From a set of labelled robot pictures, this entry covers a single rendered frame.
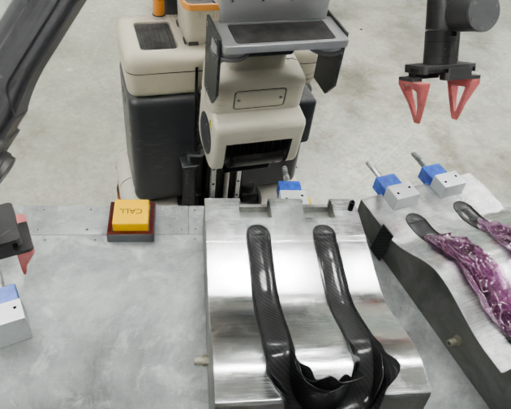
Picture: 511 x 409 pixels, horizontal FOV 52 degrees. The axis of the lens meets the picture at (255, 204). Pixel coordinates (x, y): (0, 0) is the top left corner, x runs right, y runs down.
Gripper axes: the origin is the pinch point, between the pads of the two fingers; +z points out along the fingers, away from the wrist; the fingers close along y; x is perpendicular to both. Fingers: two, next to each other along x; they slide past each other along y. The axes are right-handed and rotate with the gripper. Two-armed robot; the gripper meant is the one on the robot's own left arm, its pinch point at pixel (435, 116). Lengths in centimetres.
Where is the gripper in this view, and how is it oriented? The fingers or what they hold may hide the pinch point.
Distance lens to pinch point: 100.2
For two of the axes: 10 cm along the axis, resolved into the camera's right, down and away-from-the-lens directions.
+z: 0.4, 9.4, 3.3
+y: 9.5, -1.4, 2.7
